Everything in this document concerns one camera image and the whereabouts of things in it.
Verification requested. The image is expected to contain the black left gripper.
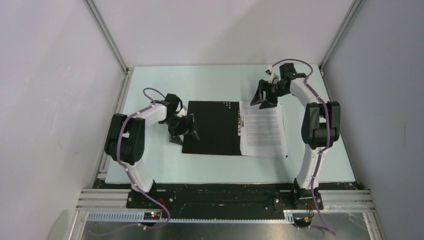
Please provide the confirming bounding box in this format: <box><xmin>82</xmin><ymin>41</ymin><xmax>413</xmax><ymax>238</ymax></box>
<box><xmin>162</xmin><ymin>114</ymin><xmax>199</xmax><ymax>147</ymax></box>

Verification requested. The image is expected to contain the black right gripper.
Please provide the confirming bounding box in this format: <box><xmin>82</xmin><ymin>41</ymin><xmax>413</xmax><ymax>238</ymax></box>
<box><xmin>250</xmin><ymin>79</ymin><xmax>290</xmax><ymax>110</ymax></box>

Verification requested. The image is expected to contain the red and black folder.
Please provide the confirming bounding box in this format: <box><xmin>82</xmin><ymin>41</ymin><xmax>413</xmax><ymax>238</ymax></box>
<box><xmin>182</xmin><ymin>101</ymin><xmax>243</xmax><ymax>156</ymax></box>

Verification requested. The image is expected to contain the white text-printed paper sheet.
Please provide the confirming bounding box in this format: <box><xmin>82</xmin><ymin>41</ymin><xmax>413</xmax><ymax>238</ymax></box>
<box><xmin>239</xmin><ymin>101</ymin><xmax>288</xmax><ymax>159</ymax></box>

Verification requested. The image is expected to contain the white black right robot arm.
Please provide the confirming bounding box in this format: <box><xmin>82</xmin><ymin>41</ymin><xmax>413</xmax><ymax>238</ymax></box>
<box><xmin>250</xmin><ymin>79</ymin><xmax>341</xmax><ymax>209</ymax></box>

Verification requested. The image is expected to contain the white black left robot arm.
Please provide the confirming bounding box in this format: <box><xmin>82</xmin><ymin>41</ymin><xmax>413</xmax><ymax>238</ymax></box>
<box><xmin>104</xmin><ymin>101</ymin><xmax>200</xmax><ymax>208</ymax></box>

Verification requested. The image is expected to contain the metal folder clip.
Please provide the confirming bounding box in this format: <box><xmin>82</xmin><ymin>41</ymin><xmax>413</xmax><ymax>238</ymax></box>
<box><xmin>237</xmin><ymin>110</ymin><xmax>244</xmax><ymax>137</ymax></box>

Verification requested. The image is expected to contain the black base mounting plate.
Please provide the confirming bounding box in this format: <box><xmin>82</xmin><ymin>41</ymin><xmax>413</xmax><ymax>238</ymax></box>
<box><xmin>78</xmin><ymin>182</ymin><xmax>360</xmax><ymax>221</ymax></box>

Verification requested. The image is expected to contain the left controller board with leds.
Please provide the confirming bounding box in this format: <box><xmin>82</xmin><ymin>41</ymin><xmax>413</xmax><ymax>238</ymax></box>
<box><xmin>143</xmin><ymin>211</ymin><xmax>162</xmax><ymax>221</ymax></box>

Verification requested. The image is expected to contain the right controller board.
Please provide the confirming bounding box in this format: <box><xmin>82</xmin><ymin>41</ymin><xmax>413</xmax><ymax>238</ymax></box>
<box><xmin>293</xmin><ymin>217</ymin><xmax>312</xmax><ymax>228</ymax></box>

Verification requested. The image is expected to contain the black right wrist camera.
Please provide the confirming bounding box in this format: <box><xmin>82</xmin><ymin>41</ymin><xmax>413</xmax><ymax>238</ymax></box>
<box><xmin>279</xmin><ymin>62</ymin><xmax>307</xmax><ymax>80</ymax></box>

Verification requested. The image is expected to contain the left aluminium corner post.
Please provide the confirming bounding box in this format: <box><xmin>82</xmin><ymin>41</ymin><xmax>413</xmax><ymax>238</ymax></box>
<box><xmin>83</xmin><ymin>0</ymin><xmax>129</xmax><ymax>74</ymax></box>

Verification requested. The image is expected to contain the aluminium corner post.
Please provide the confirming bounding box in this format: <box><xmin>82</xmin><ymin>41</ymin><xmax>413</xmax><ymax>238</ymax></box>
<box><xmin>319</xmin><ymin>0</ymin><xmax>365</xmax><ymax>72</ymax></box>
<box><xmin>83</xmin><ymin>0</ymin><xmax>129</xmax><ymax>74</ymax></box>

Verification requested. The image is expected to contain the right aluminium corner post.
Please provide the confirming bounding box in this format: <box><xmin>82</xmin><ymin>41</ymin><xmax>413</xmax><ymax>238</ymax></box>
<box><xmin>319</xmin><ymin>0</ymin><xmax>365</xmax><ymax>72</ymax></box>

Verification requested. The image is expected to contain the aluminium front frame rail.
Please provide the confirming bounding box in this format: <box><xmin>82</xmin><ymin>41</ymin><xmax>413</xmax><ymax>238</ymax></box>
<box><xmin>66</xmin><ymin>189</ymin><xmax>386</xmax><ymax>240</ymax></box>

